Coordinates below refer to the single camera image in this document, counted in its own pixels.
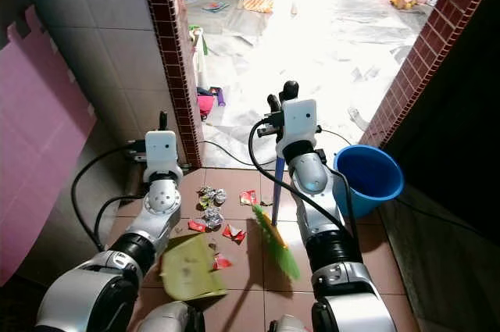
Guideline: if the robot left leg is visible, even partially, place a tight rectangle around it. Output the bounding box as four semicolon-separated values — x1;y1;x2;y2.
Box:
134;300;205;332

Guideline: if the blue plastic bucket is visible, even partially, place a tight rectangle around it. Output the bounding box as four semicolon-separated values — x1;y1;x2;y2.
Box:
332;144;405;219

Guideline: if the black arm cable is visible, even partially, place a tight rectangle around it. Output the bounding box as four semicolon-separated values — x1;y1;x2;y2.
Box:
248;116;360;243
70;138;149;253

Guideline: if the yellow-green dustpan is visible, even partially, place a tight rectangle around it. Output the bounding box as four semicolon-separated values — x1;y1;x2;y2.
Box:
159;231;228;302

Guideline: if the colourful picture book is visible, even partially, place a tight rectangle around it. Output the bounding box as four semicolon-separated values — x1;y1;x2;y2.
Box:
201;0;230;14

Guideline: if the crumpled silver foil ball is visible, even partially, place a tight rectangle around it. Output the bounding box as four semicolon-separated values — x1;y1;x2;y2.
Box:
202;207;225;232
197;185;228;208

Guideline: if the purple plastic object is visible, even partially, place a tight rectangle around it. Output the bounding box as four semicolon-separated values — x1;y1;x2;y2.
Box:
210;86;227;107

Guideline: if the white plastic floor sheet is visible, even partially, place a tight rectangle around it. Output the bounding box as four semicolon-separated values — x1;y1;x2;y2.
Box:
187;0;450;170

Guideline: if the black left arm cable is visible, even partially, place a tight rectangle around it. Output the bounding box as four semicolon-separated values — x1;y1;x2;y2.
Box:
70;138;149;253

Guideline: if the thin black floor cable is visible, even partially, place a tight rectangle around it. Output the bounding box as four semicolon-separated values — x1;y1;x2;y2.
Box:
201;138;282;170

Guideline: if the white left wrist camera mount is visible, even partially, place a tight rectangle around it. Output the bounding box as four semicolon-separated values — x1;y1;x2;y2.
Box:
145;130;180;182

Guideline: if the white rack with green part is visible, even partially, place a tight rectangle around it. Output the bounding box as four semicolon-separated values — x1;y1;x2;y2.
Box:
191;26;209;75

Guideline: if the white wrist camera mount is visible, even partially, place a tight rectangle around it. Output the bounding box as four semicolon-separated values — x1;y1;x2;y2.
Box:
280;98;319;143
145;130;180;182

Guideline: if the pink plastic container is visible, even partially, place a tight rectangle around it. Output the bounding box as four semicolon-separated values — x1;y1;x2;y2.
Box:
196;94;216;119

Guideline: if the white crumpled scrap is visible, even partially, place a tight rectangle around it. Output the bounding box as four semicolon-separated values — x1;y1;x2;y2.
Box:
347;107;370;132

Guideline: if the robot right leg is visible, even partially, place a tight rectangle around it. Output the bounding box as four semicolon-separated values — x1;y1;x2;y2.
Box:
269;314;311;332

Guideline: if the robot leg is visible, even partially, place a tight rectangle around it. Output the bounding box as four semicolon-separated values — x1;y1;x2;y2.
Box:
134;300;205;332
269;314;311;332

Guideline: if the green broom with blue handle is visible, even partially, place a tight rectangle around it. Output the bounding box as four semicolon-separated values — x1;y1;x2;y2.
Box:
251;154;302;283

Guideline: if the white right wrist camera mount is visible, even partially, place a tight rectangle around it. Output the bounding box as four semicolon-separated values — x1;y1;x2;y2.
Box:
280;98;319;143

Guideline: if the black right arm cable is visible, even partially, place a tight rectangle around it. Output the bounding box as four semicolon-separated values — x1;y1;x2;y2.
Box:
248;116;360;243

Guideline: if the pink foam puzzle mat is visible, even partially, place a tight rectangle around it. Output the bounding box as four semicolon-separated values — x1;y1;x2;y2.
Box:
0;4;96;287

